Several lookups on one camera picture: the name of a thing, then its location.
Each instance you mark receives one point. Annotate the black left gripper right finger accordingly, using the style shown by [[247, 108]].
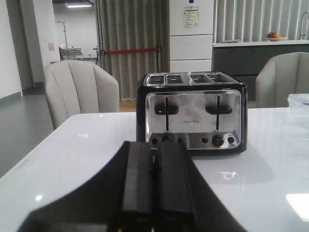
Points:
[[184, 200]]

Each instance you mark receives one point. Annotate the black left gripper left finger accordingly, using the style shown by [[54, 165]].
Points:
[[116, 199]]

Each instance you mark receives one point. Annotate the black and chrome toaster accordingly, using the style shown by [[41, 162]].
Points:
[[205, 111]]

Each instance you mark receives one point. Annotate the grey upholstered chair left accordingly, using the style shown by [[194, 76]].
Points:
[[78, 87]]

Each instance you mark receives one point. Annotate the grey upholstered chair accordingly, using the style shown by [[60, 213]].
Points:
[[281, 76], [78, 87]]

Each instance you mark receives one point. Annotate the red barrier belt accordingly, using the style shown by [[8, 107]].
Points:
[[130, 51]]

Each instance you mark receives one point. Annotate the clear plastic food container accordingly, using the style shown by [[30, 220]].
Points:
[[299, 104]]

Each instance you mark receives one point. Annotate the dark kitchen counter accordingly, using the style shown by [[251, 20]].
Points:
[[246, 60]]

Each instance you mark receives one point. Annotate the grey upholstered chair right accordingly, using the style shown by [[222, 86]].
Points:
[[281, 76]]

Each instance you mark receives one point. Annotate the grey curtain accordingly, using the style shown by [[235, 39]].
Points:
[[132, 24]]

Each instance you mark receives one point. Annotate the white refrigerator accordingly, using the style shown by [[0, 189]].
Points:
[[190, 35]]

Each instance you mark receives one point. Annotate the fruit plate on counter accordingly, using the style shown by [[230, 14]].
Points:
[[274, 37]]

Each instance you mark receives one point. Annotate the metal barrier post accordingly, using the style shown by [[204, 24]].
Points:
[[159, 59]]

